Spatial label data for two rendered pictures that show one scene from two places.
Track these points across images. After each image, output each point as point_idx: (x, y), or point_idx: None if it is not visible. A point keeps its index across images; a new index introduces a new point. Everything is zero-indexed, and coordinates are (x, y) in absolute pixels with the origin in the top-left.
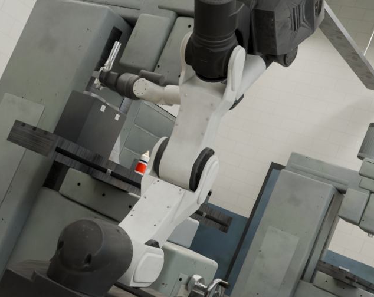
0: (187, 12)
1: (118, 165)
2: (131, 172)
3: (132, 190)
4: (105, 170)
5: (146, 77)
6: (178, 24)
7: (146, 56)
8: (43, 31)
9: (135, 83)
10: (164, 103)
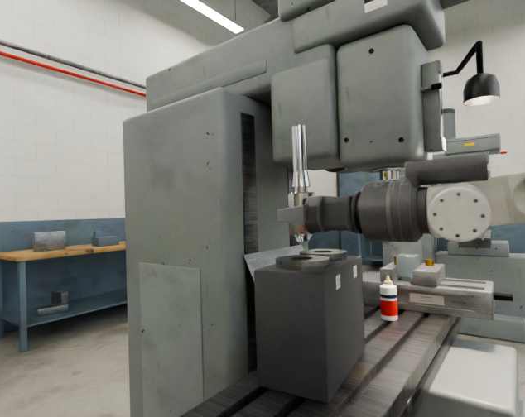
0: (355, 30)
1: (413, 373)
2: (424, 358)
3: (431, 381)
4: (406, 411)
5: (433, 178)
6: (346, 59)
7: (316, 133)
8: (148, 164)
9: (432, 210)
10: (504, 221)
